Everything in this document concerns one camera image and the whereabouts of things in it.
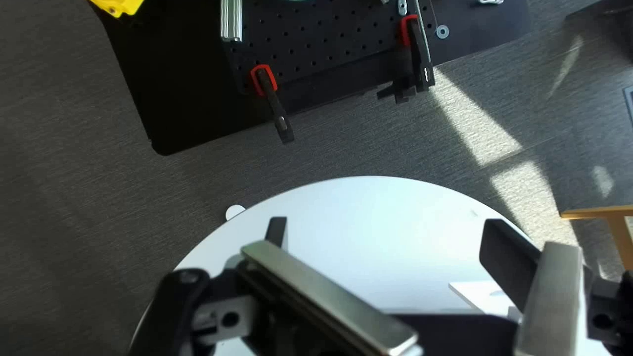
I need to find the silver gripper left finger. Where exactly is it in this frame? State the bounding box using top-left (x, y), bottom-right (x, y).
top-left (241, 242), bottom-right (419, 356)

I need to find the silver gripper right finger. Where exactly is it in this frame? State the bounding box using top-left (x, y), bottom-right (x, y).
top-left (514, 242), bottom-right (583, 356)

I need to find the round white table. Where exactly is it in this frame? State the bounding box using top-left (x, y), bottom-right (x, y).
top-left (128, 175), bottom-right (614, 356)

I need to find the wooden chair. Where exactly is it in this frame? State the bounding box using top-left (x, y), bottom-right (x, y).
top-left (559, 205), bottom-right (633, 274)

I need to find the red black clamp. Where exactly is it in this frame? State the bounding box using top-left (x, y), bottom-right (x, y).
top-left (377, 15), bottom-right (434, 104)
top-left (248, 64), bottom-right (294, 145)

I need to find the black pegboard mat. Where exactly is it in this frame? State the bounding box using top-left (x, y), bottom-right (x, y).
top-left (86, 0), bottom-right (529, 155)

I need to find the silver aluminium bar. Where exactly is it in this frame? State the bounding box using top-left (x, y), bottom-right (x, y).
top-left (219, 0), bottom-right (243, 44)

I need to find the yellow tool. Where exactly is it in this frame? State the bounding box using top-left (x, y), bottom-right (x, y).
top-left (88, 0), bottom-right (144, 19)

